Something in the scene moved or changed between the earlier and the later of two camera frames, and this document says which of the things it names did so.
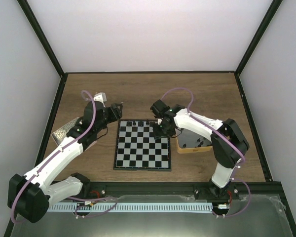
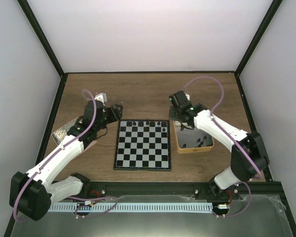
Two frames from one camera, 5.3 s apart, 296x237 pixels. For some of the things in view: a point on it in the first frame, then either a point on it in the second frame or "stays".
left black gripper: (115, 114) stays
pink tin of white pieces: (60, 135) stays
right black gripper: (157, 134) → (172, 115)
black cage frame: (40, 32) stays
